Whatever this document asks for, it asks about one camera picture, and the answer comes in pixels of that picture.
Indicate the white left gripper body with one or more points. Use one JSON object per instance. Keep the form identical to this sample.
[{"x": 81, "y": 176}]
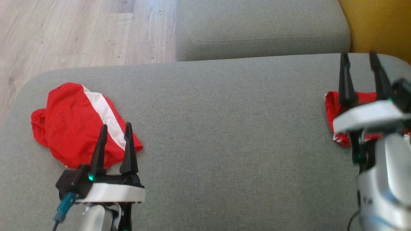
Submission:
[{"x": 112, "y": 192}]

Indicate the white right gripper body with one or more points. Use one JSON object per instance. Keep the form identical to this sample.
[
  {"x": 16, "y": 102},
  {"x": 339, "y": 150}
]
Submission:
[{"x": 369, "y": 115}]

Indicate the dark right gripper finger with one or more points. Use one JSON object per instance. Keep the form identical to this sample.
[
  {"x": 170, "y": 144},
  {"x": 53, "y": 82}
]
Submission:
[
  {"x": 381, "y": 83},
  {"x": 346, "y": 86}
]

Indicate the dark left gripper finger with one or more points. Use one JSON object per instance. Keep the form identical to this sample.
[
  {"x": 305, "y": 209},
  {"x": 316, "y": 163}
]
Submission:
[
  {"x": 129, "y": 157},
  {"x": 99, "y": 157}
]

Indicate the yellow upholstered cushion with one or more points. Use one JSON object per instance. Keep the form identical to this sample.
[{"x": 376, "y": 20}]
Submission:
[{"x": 382, "y": 25}]

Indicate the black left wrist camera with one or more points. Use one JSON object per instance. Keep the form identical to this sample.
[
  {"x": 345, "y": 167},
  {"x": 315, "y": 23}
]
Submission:
[{"x": 72, "y": 181}]

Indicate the red garment with white stripe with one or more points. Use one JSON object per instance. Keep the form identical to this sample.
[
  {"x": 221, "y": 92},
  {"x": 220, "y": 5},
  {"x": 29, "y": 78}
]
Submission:
[{"x": 70, "y": 128}]

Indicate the red jersey shirt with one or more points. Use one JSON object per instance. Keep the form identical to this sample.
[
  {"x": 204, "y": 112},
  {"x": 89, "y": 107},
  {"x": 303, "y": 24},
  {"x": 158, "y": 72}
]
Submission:
[{"x": 332, "y": 109}]

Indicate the grey sofa back cushion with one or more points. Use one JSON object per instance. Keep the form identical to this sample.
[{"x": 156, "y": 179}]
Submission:
[{"x": 257, "y": 25}]

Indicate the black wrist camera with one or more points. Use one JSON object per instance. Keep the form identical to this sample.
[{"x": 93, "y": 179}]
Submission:
[
  {"x": 72, "y": 181},
  {"x": 403, "y": 94}
]

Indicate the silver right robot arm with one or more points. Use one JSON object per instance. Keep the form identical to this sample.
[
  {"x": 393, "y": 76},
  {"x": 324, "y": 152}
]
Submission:
[{"x": 385, "y": 192}]

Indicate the grey sofa seat cushion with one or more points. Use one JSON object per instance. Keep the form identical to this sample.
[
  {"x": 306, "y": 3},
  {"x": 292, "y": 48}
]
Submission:
[{"x": 240, "y": 128}]

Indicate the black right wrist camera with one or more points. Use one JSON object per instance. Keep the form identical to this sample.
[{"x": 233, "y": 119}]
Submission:
[{"x": 403, "y": 94}]

